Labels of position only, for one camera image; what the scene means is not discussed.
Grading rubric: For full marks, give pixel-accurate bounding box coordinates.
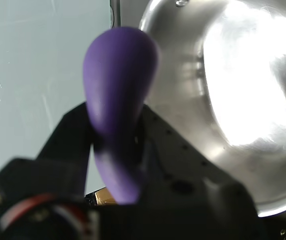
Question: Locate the purple toy aubergine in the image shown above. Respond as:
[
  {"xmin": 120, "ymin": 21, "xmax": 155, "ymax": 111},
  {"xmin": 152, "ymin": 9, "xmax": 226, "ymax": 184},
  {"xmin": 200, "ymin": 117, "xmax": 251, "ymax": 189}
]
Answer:
[{"xmin": 82, "ymin": 26, "xmax": 161, "ymax": 206}]

